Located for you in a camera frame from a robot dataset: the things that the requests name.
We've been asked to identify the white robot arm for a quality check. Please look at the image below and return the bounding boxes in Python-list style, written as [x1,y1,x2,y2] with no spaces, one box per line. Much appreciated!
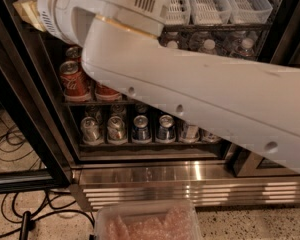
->
[13,0,300,173]

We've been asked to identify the coke can middle left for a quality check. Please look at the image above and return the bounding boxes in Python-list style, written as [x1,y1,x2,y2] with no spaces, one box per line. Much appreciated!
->
[65,46,82,63]

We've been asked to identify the coke can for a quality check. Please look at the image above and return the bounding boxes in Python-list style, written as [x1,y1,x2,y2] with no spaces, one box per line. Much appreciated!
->
[65,46,82,63]
[59,61,91,102]
[95,82,122,101]

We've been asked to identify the coke can front left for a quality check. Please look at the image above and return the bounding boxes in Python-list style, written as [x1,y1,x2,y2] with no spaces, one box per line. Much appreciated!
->
[59,61,91,102]

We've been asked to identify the coke can front middle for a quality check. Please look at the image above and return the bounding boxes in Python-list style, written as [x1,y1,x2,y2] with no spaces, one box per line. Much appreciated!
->
[95,82,122,101]

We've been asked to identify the silver can front left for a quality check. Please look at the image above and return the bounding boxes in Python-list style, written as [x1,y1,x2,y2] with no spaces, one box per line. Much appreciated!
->
[80,117,103,146]

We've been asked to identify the silver can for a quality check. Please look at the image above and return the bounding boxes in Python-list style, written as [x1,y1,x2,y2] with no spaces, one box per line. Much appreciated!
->
[107,116,127,145]
[80,117,103,146]

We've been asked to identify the open fridge glass door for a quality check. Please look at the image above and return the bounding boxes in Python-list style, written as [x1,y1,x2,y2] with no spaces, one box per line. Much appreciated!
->
[0,5,72,193]

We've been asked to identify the black steel fridge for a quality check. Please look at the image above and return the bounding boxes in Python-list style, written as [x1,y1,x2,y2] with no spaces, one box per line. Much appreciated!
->
[0,0,300,212]

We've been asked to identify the blue can front left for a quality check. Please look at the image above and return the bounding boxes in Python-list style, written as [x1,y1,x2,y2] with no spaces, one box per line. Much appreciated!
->
[132,115,151,143]

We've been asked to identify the blue can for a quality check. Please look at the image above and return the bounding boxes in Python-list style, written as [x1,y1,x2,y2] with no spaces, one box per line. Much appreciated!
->
[132,115,151,143]
[156,114,176,143]

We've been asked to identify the blue can front right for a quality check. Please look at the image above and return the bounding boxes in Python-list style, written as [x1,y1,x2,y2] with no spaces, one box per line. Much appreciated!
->
[156,114,176,143]

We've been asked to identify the water bottle front left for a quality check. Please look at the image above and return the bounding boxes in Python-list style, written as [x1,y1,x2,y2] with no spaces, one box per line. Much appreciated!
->
[160,32,180,49]

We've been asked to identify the water bottle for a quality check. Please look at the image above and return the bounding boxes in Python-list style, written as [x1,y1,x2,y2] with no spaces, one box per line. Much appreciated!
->
[160,32,180,49]
[223,31,255,60]
[189,32,217,55]

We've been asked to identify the clear tray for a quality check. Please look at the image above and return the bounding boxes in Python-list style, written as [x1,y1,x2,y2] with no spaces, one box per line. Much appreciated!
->
[228,0,273,24]
[166,0,191,25]
[189,0,232,25]

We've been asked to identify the water bottle front middle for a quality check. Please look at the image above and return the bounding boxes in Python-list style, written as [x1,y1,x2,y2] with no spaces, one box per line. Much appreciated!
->
[189,32,217,55]

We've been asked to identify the tea bottle left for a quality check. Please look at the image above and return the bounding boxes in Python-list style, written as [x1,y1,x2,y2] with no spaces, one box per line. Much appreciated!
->
[179,121,199,143]

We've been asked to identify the tea bottle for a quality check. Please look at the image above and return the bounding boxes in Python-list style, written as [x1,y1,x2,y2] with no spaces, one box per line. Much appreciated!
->
[179,121,199,143]
[201,129,221,143]

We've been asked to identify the black floor stand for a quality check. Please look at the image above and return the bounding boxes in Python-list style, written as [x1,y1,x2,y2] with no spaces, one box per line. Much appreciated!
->
[19,211,35,240]

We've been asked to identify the tea bottle right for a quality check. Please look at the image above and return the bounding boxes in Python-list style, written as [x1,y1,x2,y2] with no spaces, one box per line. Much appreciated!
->
[201,129,221,143]

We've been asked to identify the water bottle front right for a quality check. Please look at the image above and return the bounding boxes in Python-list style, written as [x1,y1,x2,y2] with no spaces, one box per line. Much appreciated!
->
[223,31,255,60]

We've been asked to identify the clear plastic bin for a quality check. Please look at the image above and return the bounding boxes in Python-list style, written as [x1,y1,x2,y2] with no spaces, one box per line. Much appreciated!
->
[95,200,203,240]

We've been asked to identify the black floor cables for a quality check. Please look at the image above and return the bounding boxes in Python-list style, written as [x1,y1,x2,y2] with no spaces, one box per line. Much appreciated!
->
[0,110,96,240]

